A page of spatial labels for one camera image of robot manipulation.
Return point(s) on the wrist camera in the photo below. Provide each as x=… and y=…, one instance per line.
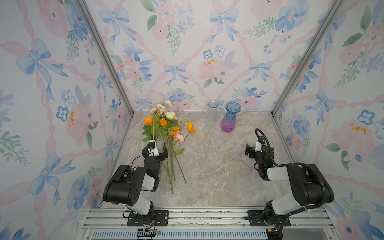
x=152, y=148
x=260, y=142

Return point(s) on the white flower stem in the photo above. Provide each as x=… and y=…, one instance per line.
x=165, y=105

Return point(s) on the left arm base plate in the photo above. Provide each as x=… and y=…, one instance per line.
x=158, y=218

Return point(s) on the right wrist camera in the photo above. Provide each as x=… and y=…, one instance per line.
x=260, y=142

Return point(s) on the orange poppy flower stem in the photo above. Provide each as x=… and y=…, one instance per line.
x=187, y=132

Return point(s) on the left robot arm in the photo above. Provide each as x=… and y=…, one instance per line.
x=126, y=185

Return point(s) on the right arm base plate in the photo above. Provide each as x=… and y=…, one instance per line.
x=261, y=219

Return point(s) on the pink rose flower stem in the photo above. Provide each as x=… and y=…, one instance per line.
x=158, y=122

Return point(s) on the right corner aluminium post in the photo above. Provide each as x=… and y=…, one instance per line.
x=321, y=31

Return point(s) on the left corner aluminium post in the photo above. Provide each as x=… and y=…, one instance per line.
x=90, y=23

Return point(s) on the aluminium front rail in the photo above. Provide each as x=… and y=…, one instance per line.
x=206, y=223

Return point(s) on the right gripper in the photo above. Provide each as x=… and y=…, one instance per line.
x=253, y=153

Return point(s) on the clear frosted glass vase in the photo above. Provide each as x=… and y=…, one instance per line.
x=211, y=116

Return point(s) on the blue purple glass vase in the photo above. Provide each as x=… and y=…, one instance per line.
x=228, y=123

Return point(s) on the orange marigold flower stem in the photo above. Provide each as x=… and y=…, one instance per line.
x=153, y=159

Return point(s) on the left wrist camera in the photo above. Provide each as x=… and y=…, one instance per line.
x=152, y=148

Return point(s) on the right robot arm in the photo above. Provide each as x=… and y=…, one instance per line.
x=308, y=188

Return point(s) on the corner aluminium post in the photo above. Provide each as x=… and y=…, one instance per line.
x=321, y=31
x=90, y=23

